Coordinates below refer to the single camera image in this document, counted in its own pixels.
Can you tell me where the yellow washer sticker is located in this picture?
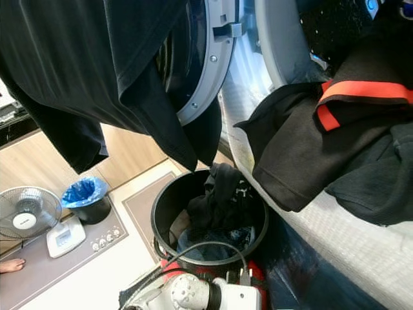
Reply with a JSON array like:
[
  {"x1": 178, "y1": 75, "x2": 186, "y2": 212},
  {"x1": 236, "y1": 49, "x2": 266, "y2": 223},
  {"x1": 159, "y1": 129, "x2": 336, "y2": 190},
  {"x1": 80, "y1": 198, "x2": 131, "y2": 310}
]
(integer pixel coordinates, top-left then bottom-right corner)
[{"x1": 240, "y1": 145, "x2": 256, "y2": 175}]

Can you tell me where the tan cloth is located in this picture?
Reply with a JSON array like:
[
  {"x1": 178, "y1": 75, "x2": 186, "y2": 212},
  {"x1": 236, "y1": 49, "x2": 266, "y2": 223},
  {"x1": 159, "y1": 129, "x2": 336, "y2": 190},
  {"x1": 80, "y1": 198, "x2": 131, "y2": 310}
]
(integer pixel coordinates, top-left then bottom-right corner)
[{"x1": 168, "y1": 210, "x2": 189, "y2": 243}]

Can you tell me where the black plastic bucket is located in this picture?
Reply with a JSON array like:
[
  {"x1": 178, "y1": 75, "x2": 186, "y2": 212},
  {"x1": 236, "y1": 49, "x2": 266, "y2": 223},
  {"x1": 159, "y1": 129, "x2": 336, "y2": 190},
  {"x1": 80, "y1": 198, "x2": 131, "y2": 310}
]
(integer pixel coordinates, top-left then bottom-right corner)
[{"x1": 150, "y1": 169, "x2": 270, "y2": 269}]

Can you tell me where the dark blue printed plastic film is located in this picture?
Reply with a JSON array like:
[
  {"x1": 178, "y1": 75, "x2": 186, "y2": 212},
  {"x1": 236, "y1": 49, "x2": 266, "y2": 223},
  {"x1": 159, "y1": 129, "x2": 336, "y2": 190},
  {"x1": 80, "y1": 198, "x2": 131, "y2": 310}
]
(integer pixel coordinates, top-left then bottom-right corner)
[{"x1": 258, "y1": 207, "x2": 388, "y2": 310}]

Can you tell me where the plain black garment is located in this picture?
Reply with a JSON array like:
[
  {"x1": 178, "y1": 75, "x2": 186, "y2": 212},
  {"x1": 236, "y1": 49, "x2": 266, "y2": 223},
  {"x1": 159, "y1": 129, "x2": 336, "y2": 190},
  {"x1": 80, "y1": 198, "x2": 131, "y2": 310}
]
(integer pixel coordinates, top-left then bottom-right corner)
[{"x1": 326, "y1": 139, "x2": 413, "y2": 227}]

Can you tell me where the white bubble-wrapped washing machine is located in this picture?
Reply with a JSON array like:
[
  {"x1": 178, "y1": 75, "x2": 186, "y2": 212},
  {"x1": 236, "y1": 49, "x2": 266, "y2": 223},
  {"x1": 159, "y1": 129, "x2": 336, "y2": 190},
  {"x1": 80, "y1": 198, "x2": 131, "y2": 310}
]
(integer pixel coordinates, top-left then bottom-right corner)
[{"x1": 219, "y1": 0, "x2": 413, "y2": 310}]

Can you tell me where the light wooden cabinet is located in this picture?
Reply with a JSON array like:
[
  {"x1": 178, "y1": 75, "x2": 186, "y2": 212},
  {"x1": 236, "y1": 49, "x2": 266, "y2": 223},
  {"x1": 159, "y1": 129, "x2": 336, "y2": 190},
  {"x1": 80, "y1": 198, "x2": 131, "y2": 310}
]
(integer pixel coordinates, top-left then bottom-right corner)
[{"x1": 0, "y1": 123, "x2": 201, "y2": 194}]

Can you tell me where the black hanging t-shirt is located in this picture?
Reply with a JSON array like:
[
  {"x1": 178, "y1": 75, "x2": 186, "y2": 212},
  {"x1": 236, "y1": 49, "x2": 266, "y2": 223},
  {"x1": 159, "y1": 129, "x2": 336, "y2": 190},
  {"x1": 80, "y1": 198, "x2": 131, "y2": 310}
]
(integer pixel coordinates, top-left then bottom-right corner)
[{"x1": 0, "y1": 0, "x2": 223, "y2": 175}]

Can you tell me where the brown-black garment with red trim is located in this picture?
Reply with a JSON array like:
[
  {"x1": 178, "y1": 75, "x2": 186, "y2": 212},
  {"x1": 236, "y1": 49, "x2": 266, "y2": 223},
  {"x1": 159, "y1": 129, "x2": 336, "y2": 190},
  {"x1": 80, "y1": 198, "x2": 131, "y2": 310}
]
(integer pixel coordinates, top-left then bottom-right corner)
[{"x1": 234, "y1": 39, "x2": 413, "y2": 212}]

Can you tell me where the grey mat with paw prints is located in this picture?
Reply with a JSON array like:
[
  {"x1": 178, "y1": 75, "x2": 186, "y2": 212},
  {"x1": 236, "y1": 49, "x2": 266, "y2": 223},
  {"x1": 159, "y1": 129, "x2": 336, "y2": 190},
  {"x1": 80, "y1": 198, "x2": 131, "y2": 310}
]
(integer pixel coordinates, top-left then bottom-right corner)
[{"x1": 0, "y1": 207, "x2": 128, "y2": 304}]

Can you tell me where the white bathroom scale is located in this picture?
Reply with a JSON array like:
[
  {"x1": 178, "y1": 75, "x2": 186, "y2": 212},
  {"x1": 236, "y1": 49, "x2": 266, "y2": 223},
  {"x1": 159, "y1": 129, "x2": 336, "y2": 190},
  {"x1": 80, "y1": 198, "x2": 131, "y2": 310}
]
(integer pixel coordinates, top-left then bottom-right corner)
[{"x1": 45, "y1": 216, "x2": 86, "y2": 259}]

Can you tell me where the grey table fan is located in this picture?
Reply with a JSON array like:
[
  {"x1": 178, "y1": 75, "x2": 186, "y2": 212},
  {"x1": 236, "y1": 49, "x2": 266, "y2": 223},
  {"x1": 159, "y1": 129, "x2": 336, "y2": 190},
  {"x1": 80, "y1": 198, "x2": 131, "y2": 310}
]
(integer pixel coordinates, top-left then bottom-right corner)
[{"x1": 0, "y1": 186, "x2": 63, "y2": 241}]

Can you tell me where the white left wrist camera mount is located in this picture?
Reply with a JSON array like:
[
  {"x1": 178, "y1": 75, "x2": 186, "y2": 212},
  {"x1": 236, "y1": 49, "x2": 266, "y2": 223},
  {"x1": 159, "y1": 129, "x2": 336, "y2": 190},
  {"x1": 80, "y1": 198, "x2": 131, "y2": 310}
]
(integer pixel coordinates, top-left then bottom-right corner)
[{"x1": 221, "y1": 281, "x2": 262, "y2": 310}]

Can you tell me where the black countertop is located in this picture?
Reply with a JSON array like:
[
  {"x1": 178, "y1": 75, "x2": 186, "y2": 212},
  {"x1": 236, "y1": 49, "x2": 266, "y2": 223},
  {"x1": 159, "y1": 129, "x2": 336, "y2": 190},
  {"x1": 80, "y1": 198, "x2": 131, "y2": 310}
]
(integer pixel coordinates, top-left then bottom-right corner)
[{"x1": 0, "y1": 103, "x2": 52, "y2": 148}]

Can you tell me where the bare human foot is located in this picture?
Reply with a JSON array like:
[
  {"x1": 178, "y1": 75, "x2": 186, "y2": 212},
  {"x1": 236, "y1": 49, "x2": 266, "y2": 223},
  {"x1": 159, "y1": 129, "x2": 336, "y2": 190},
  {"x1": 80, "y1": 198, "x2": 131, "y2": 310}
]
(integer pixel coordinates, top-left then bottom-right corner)
[{"x1": 0, "y1": 258, "x2": 26, "y2": 274}]

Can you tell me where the black printed cloth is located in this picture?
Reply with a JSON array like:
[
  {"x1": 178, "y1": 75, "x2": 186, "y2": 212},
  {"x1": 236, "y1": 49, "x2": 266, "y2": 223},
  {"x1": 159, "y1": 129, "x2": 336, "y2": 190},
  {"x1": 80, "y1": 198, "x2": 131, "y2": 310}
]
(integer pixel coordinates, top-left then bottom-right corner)
[{"x1": 184, "y1": 163, "x2": 252, "y2": 240}]

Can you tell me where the red plastic stool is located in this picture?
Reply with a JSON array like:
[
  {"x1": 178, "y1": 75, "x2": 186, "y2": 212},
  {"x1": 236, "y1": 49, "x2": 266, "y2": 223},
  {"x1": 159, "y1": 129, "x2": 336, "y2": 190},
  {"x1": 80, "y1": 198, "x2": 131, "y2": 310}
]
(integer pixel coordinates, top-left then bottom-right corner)
[{"x1": 158, "y1": 258, "x2": 268, "y2": 291}]

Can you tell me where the black bin with blue bag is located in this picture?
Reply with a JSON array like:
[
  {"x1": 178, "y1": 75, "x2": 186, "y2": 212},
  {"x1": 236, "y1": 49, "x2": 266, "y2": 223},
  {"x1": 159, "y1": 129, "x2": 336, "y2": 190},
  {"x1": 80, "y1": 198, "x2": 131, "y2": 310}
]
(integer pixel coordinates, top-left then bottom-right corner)
[{"x1": 60, "y1": 176, "x2": 112, "y2": 225}]

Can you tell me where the black white-striped mat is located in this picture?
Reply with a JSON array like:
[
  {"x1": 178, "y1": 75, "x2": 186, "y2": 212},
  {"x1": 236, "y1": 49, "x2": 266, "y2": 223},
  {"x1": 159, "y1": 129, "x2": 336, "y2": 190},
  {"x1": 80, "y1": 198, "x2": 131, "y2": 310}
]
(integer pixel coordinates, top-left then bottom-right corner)
[{"x1": 118, "y1": 268, "x2": 162, "y2": 310}]

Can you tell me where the grey round washer door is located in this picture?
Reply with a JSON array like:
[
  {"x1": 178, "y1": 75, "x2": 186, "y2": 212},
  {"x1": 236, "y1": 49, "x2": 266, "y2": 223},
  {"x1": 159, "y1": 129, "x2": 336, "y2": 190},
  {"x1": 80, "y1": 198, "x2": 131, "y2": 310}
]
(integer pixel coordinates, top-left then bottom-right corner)
[{"x1": 158, "y1": 0, "x2": 239, "y2": 127}]

